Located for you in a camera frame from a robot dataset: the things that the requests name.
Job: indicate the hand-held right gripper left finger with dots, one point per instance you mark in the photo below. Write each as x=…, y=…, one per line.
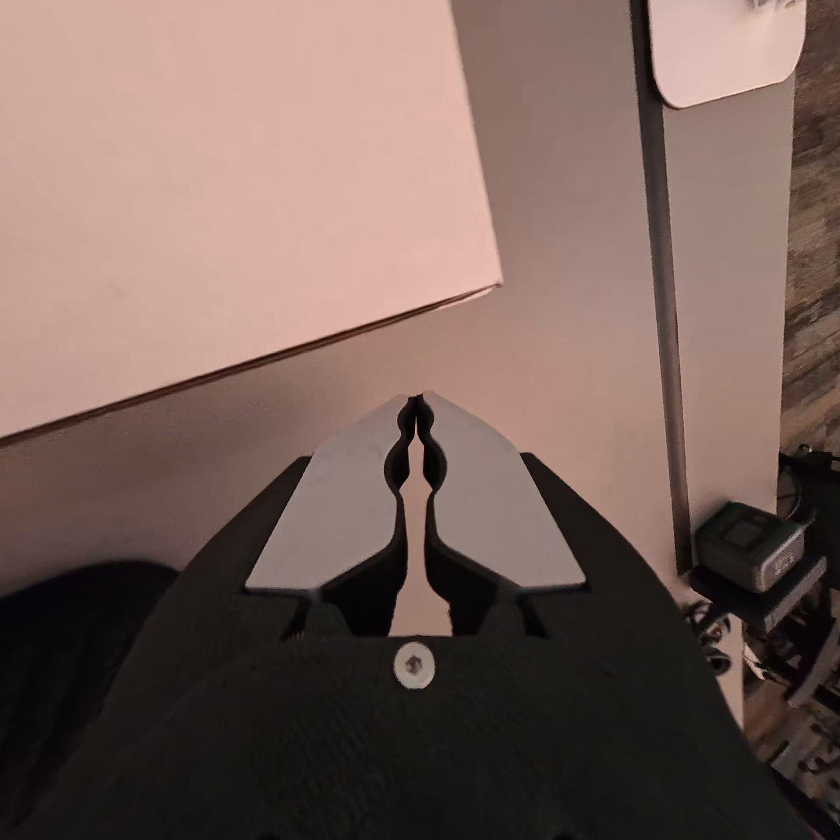
x=328, y=518

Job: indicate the white cardboard box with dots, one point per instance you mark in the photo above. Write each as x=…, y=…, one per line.
x=229, y=184

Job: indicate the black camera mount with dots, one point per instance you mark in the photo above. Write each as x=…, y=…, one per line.
x=781, y=600

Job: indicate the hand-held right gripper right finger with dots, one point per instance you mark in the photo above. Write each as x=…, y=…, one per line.
x=499, y=518

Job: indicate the small grey action camera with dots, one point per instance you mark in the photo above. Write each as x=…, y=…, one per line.
x=748, y=544

